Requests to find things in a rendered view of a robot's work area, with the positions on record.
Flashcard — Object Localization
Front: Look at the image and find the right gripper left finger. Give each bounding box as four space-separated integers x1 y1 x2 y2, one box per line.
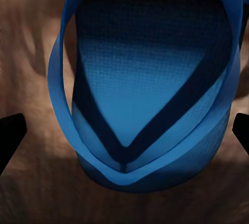
0 113 27 175

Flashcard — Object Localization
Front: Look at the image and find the sandal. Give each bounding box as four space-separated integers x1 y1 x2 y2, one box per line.
47 0 249 193

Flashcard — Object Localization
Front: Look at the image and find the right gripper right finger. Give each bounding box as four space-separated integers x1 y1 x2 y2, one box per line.
232 113 249 154

